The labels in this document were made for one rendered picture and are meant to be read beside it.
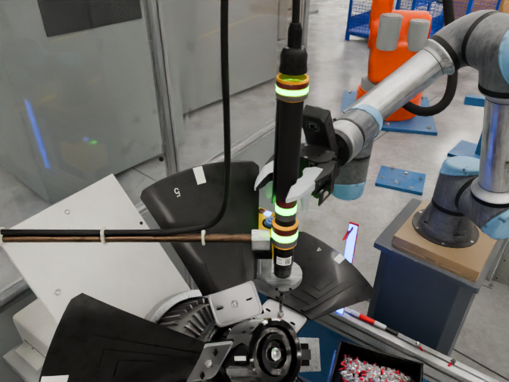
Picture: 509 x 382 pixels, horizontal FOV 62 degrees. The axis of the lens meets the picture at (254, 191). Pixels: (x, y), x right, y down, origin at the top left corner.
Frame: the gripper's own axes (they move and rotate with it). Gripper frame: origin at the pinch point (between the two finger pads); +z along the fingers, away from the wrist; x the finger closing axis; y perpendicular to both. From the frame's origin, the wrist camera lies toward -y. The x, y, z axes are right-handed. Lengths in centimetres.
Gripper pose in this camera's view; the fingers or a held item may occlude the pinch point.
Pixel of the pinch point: (275, 186)
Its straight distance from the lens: 62.6
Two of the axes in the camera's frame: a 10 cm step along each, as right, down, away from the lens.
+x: -8.2, -3.2, 4.8
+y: 0.0, 8.3, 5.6
